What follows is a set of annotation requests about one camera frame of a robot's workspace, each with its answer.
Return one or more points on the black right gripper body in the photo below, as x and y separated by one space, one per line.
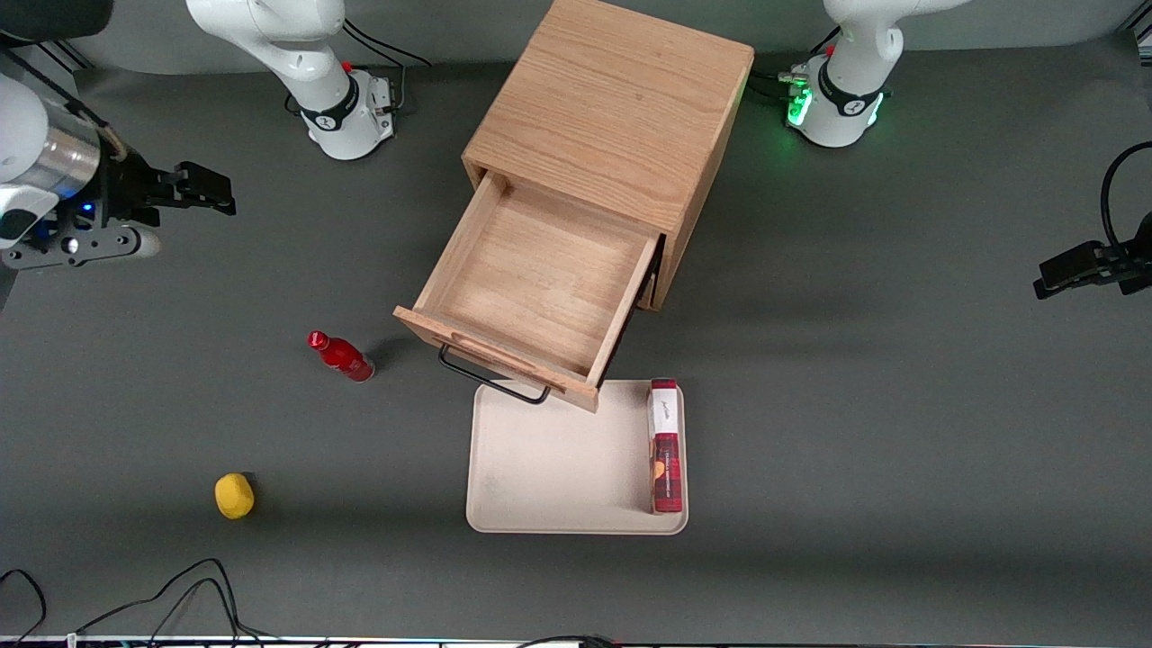
125 190

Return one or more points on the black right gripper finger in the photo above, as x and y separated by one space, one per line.
202 205
202 178

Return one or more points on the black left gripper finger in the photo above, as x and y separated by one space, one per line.
1075 256
1075 281

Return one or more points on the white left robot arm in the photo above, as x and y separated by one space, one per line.
846 90

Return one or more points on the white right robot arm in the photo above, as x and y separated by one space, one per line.
306 54

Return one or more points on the wooden drawer cabinet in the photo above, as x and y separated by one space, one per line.
612 99

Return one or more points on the red bottle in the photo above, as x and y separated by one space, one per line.
346 358

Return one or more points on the yellow lemon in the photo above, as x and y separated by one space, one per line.
234 496

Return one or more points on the beige plastic tray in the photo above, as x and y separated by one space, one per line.
558 468

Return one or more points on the red and white cookie box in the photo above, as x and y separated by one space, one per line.
666 450

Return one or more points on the aluminium frame rail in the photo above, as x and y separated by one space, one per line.
67 56
1141 36

